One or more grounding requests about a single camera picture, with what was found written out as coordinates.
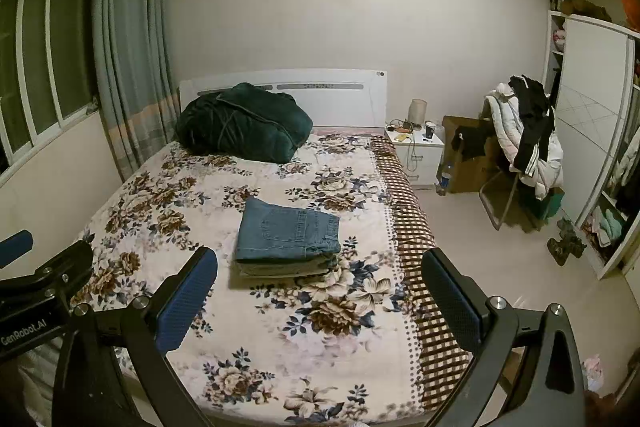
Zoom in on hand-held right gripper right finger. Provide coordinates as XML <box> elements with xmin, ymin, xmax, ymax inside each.
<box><xmin>421</xmin><ymin>248</ymin><xmax>586</xmax><ymax>427</ymax></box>

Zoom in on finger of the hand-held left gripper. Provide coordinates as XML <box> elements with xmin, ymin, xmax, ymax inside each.
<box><xmin>0</xmin><ymin>229</ymin><xmax>34</xmax><ymax>269</ymax></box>
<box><xmin>0</xmin><ymin>239</ymin><xmax>94</xmax><ymax>308</ymax></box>

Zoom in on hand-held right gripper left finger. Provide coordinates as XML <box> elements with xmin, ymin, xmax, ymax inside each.
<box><xmin>52</xmin><ymin>247</ymin><xmax>219</xmax><ymax>427</ymax></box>

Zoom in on blue denim pants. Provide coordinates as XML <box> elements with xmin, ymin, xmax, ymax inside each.
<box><xmin>235</xmin><ymin>198</ymin><xmax>342</xmax><ymax>264</ymax></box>

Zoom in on black striped track pants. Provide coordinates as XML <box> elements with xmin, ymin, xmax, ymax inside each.
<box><xmin>509</xmin><ymin>75</ymin><xmax>556</xmax><ymax>172</ymax></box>

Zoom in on light folded garment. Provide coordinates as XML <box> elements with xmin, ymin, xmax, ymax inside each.
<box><xmin>230</xmin><ymin>263</ymin><xmax>337</xmax><ymax>281</ymax></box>

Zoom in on metal folding chair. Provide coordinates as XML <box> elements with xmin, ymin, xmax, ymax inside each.
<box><xmin>479</xmin><ymin>167</ymin><xmax>543</xmax><ymax>233</ymax></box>

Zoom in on plastic water bottle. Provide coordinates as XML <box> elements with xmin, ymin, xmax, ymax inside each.
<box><xmin>436</xmin><ymin>161</ymin><xmax>453</xmax><ymax>196</ymax></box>

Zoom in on brown cardboard box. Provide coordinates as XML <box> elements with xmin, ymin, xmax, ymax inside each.
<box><xmin>442</xmin><ymin>115</ymin><xmax>501</xmax><ymax>194</ymax></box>

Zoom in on grey folded fleece garment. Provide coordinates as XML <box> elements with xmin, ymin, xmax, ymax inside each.
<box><xmin>235</xmin><ymin>254</ymin><xmax>340</xmax><ymax>273</ymax></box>

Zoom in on pair of dark shoes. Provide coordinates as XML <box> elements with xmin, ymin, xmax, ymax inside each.
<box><xmin>546</xmin><ymin>217</ymin><xmax>587</xmax><ymax>265</ymax></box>

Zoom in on bed with floral blanket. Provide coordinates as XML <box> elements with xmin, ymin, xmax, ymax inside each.
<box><xmin>70</xmin><ymin>127</ymin><xmax>473</xmax><ymax>427</ymax></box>

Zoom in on teal storage box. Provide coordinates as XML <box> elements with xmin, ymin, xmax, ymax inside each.
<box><xmin>537</xmin><ymin>187</ymin><xmax>566</xmax><ymax>222</ymax></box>

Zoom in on white nightstand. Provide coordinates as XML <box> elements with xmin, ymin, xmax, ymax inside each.
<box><xmin>384</xmin><ymin>124</ymin><xmax>446</xmax><ymax>185</ymax></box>

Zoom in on black cloth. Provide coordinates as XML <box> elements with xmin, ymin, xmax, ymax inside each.
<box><xmin>451</xmin><ymin>123</ymin><xmax>496</xmax><ymax>160</ymax></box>

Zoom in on pink plastic bag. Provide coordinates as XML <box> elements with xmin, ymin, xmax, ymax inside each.
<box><xmin>582</xmin><ymin>354</ymin><xmax>607</xmax><ymax>392</ymax></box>

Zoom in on mint green folded clothes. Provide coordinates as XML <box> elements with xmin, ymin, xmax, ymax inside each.
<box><xmin>597</xmin><ymin>209</ymin><xmax>626</xmax><ymax>245</ymax></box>

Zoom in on chair with piled jackets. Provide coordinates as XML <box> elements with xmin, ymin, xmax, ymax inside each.
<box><xmin>485</xmin><ymin>82</ymin><xmax>565</xmax><ymax>200</ymax></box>

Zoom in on white framed window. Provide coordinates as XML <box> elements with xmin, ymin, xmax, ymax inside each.
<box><xmin>0</xmin><ymin>0</ymin><xmax>103</xmax><ymax>172</ymax></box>

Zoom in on dark green duvet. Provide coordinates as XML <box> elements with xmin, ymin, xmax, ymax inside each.
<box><xmin>175</xmin><ymin>82</ymin><xmax>314</xmax><ymax>164</ymax></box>

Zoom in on white headboard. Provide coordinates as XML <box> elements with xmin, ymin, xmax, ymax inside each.
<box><xmin>179</xmin><ymin>68</ymin><xmax>388</xmax><ymax>130</ymax></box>

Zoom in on white wardrobe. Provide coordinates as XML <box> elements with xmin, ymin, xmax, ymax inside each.
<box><xmin>542</xmin><ymin>9</ymin><xmax>640</xmax><ymax>280</ymax></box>

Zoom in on grey green curtain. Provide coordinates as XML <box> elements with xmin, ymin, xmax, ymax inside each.
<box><xmin>92</xmin><ymin>0</ymin><xmax>181</xmax><ymax>182</ymax></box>

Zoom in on brown bag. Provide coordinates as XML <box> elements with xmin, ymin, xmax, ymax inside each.
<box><xmin>550</xmin><ymin>0</ymin><xmax>613</xmax><ymax>22</ymax></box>

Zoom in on orange bag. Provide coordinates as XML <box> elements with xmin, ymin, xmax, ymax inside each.
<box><xmin>620</xmin><ymin>0</ymin><xmax>640</xmax><ymax>30</ymax></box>

